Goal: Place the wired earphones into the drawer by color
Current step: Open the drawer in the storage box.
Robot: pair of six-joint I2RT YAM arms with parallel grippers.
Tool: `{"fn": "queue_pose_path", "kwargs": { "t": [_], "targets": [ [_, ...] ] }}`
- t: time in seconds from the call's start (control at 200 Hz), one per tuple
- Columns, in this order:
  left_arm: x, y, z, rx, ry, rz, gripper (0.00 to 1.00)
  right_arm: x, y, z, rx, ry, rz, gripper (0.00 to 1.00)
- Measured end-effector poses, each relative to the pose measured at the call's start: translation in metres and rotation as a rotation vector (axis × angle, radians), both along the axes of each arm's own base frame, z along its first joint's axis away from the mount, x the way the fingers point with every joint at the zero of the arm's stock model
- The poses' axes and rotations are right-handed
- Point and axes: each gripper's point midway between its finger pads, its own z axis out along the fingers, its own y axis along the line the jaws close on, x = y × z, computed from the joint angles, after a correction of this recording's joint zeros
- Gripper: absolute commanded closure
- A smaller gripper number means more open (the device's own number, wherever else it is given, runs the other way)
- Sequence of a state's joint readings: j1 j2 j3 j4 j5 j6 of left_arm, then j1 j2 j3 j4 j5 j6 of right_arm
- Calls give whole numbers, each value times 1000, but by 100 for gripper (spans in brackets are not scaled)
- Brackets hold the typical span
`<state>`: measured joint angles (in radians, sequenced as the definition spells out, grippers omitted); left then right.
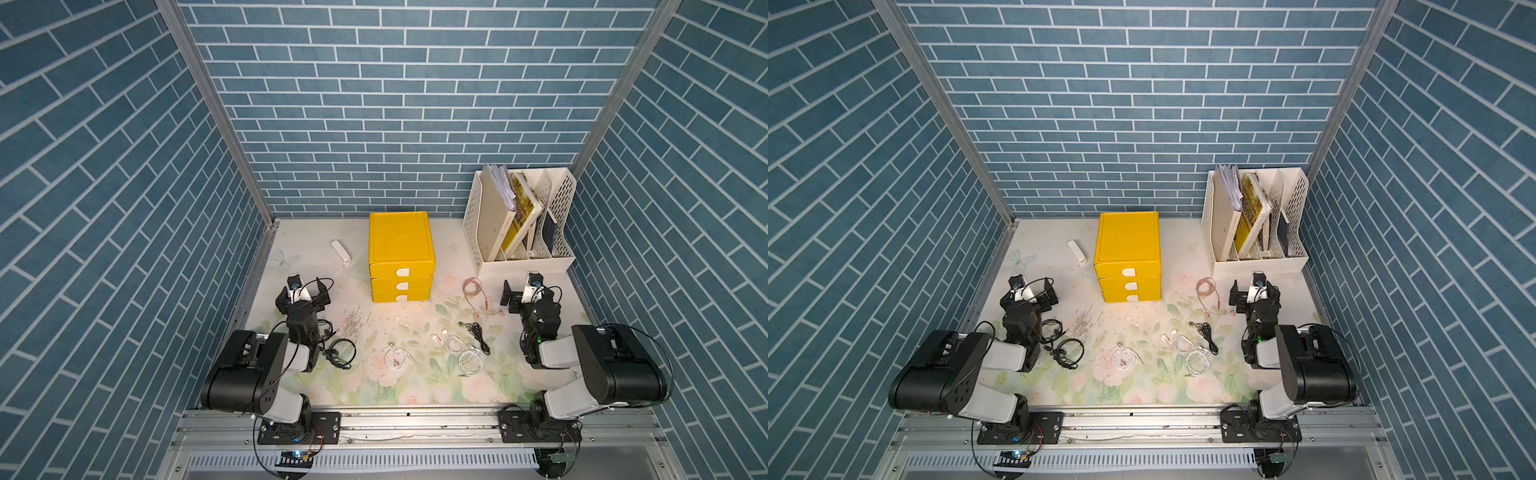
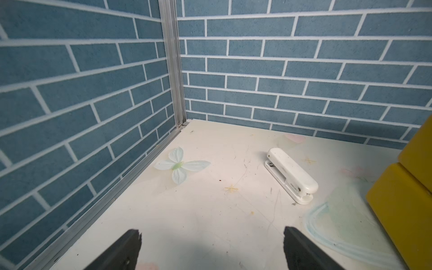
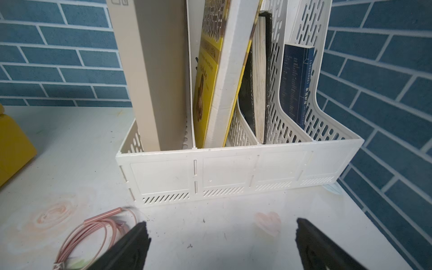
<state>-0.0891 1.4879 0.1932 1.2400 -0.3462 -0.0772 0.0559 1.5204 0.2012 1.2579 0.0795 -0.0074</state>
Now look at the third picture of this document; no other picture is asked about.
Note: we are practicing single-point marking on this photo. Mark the white perforated file organizer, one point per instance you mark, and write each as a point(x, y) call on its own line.
point(290, 157)

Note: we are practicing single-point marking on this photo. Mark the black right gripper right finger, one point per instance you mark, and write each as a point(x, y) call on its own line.
point(319, 252)

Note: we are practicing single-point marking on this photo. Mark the yellow drawer cabinet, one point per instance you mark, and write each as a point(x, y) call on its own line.
point(16, 148)

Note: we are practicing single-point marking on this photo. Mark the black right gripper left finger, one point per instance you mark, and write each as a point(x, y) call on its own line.
point(129, 253)

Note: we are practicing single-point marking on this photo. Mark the dark thin book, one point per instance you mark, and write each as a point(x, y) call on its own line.
point(252, 99)

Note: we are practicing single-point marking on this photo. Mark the yellow covered book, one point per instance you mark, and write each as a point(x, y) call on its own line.
point(226, 38)

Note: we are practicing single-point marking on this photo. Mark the pink wired earphones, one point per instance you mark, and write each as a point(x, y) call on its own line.
point(112, 229)

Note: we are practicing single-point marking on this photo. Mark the blue book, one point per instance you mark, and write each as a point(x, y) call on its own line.
point(295, 81)

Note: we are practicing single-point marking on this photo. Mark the beige folder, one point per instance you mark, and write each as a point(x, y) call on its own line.
point(151, 40)

